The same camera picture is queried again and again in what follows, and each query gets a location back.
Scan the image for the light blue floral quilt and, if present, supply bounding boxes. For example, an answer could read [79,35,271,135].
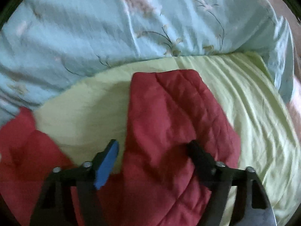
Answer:
[1,0,294,124]

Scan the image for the red quilted jacket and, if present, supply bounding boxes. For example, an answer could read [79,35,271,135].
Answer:
[1,70,240,225]

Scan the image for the light green bed sheet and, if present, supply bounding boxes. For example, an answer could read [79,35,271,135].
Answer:
[34,52,300,225]

